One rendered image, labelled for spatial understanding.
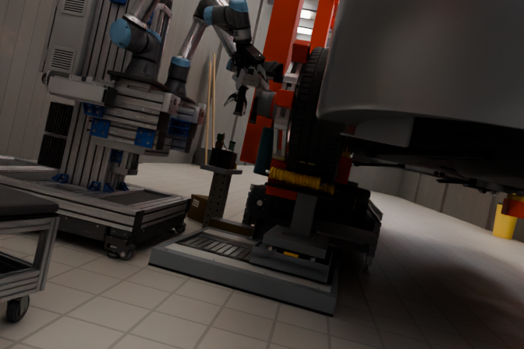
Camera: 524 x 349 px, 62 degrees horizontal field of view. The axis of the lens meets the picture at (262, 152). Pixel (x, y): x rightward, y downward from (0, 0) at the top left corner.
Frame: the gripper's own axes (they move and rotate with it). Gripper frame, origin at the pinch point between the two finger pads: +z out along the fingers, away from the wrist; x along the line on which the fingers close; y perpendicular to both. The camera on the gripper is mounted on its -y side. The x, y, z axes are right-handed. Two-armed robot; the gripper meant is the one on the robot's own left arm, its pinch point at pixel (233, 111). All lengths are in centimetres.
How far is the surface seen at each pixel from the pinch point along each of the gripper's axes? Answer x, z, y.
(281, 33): 9, -61, 1
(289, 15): 9, -72, -4
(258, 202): 35, 19, 66
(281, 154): 32, -23, 88
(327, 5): 41, -72, -210
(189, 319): 19, 7, 174
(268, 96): 16, -40, 67
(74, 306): -16, 11, 182
